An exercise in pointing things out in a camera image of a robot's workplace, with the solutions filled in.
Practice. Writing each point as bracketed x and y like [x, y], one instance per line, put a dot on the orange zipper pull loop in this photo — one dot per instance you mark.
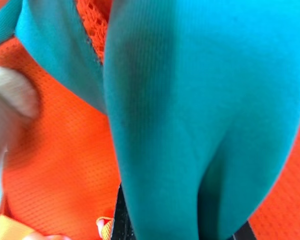
[105, 226]

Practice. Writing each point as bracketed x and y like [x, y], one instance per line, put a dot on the orange mesh fabric garment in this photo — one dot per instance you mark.
[195, 105]

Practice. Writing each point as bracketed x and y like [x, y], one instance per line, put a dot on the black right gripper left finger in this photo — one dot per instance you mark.
[122, 220]

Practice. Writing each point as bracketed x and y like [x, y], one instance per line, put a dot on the yellow fabric tag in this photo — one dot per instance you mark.
[5, 230]

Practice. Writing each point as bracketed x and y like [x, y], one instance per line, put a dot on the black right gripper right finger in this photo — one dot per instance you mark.
[244, 232]

